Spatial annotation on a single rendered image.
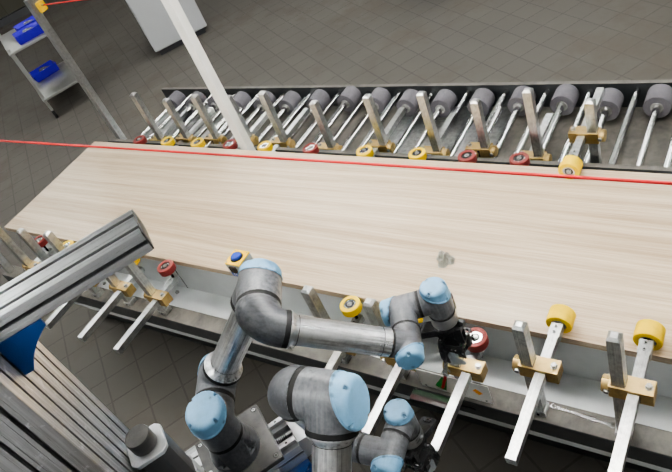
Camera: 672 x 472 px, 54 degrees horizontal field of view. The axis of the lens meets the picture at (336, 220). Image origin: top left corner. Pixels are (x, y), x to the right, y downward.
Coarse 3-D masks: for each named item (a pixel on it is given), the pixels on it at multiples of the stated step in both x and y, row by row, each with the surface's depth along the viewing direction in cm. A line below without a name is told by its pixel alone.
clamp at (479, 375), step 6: (468, 360) 211; (474, 360) 210; (450, 366) 212; (456, 366) 211; (462, 366) 210; (468, 366) 209; (474, 366) 209; (486, 366) 210; (450, 372) 214; (456, 372) 212; (468, 372) 208; (474, 372) 207; (480, 372) 206; (486, 372) 210; (474, 378) 209; (480, 378) 208
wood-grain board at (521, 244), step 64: (64, 192) 383; (128, 192) 358; (192, 192) 336; (256, 192) 316; (320, 192) 299; (384, 192) 283; (448, 192) 269; (512, 192) 256; (576, 192) 245; (640, 192) 234; (192, 256) 296; (256, 256) 281; (320, 256) 267; (384, 256) 254; (512, 256) 233; (576, 256) 223; (640, 256) 214; (512, 320) 213; (576, 320) 205
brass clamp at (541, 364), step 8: (536, 360) 191; (544, 360) 190; (552, 360) 189; (512, 368) 195; (520, 368) 192; (528, 368) 190; (536, 368) 189; (544, 368) 188; (560, 368) 188; (528, 376) 193; (552, 376) 187; (560, 376) 189
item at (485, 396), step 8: (424, 376) 225; (432, 376) 222; (440, 376) 219; (424, 384) 229; (432, 384) 226; (448, 384) 221; (472, 384) 213; (472, 392) 217; (488, 392) 212; (480, 400) 218; (488, 400) 215
